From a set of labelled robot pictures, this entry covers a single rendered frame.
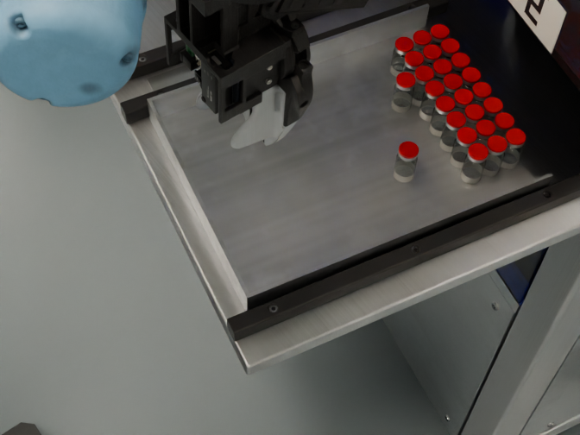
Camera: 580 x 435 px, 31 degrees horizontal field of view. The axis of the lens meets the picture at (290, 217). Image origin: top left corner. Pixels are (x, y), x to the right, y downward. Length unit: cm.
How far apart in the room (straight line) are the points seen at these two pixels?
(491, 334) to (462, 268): 44
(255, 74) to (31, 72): 26
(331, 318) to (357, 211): 13
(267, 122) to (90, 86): 31
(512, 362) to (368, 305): 48
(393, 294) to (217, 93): 35
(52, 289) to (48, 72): 154
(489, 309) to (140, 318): 79
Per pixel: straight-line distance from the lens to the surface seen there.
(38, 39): 50
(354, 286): 100
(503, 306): 140
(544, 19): 107
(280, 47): 74
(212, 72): 72
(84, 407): 193
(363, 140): 111
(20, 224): 214
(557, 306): 127
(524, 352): 140
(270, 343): 99
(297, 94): 77
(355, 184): 108
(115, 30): 50
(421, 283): 103
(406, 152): 105
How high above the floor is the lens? 177
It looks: 58 degrees down
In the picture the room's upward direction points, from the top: 3 degrees clockwise
